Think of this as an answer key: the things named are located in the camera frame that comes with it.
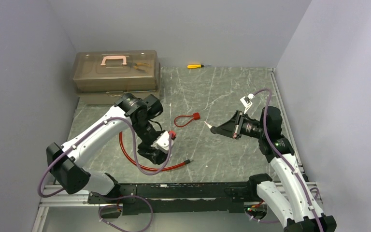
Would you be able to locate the brown translucent plastic toolbox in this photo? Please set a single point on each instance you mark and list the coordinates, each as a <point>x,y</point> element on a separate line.
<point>96,84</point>

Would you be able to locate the yellow handled screwdriver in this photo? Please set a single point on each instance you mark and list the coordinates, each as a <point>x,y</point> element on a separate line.
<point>195,66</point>

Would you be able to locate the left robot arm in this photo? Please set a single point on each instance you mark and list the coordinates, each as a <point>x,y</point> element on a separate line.
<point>66,161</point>

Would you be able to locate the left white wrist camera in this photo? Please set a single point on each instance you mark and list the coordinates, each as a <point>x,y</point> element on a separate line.
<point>165,141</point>

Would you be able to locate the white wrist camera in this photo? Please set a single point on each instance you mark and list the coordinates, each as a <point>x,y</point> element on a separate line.
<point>247,102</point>
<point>165,141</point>

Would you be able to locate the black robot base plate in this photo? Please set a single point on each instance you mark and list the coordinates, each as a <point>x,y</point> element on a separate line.
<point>232,197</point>

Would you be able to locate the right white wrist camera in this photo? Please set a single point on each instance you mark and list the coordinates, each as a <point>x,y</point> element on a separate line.
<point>247,102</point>

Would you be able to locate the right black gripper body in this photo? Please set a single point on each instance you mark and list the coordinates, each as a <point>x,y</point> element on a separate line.
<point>237,125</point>

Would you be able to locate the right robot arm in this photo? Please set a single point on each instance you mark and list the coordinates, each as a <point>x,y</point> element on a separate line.
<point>297,210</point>

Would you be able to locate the yellow handled pliers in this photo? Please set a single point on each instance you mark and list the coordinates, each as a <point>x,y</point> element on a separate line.
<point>141,67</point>

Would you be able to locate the pink toolbox handle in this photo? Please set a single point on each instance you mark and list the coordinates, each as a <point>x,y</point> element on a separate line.
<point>122,58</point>

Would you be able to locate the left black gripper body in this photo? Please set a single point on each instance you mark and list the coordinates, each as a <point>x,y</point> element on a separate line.
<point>151,153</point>

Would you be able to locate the black head key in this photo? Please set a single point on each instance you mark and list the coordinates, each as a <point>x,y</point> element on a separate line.
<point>208,125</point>

